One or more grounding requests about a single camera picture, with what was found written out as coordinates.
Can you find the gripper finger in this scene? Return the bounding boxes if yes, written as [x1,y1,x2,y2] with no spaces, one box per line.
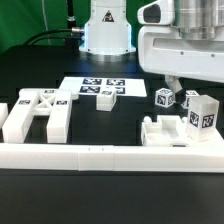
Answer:
[165,75,182,95]

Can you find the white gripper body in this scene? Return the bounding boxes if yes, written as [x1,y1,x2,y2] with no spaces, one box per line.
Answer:
[137,0,224,83]

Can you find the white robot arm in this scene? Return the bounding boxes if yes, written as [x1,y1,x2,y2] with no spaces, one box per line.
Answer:
[80,0,224,92]

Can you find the white U-shaped fence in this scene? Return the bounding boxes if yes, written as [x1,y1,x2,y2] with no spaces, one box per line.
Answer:
[0,143,224,173]

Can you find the white chair seat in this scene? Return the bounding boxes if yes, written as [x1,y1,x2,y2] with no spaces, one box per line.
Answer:
[141,115,199,147]

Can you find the white chair back frame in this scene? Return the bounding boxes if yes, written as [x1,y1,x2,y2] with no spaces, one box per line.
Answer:
[2,88,79,143]

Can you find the white block at left edge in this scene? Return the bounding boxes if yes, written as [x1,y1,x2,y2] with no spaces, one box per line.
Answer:
[0,103,8,129]

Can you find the black cables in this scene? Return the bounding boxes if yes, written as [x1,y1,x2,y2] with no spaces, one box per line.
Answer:
[23,27,86,46]

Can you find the white marker sheet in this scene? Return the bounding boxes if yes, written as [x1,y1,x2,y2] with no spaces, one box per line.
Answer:
[60,77,147,97]

